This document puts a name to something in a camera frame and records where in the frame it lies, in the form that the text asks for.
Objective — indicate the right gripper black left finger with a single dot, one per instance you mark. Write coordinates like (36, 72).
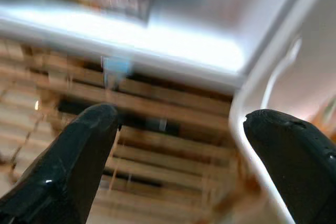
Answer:
(65, 166)

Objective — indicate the wooden slatted rack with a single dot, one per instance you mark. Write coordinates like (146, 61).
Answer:
(162, 155)

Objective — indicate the dark printed food package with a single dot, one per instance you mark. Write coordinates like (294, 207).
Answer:
(115, 1)

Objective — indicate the light blue plastic item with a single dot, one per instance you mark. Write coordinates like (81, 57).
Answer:
(116, 68)

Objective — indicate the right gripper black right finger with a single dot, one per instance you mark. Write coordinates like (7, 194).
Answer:
(296, 166)

